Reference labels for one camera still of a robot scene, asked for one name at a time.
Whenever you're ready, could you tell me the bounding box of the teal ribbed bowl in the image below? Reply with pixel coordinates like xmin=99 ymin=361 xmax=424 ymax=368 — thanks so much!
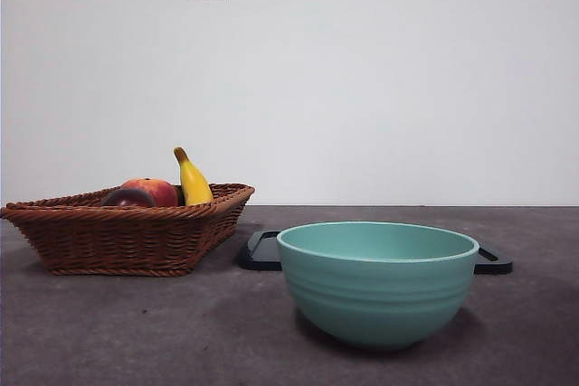
xmin=276 ymin=221 xmax=480 ymax=351

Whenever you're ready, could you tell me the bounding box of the red orange peach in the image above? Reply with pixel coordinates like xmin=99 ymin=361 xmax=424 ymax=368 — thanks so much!
xmin=119 ymin=177 xmax=180 ymax=208

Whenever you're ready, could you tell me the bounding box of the yellow banana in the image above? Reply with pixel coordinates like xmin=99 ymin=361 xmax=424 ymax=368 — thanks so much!
xmin=173 ymin=146 xmax=214 ymax=206

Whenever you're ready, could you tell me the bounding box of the brown wicker basket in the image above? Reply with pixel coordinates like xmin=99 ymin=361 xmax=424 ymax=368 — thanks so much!
xmin=0 ymin=183 xmax=256 ymax=278

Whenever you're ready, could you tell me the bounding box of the dark purple plum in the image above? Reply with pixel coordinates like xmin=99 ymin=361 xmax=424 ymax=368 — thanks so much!
xmin=100 ymin=188 xmax=156 ymax=208

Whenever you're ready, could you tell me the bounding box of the black rectangular tray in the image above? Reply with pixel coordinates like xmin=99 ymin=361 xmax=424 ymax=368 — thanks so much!
xmin=238 ymin=230 xmax=515 ymax=275

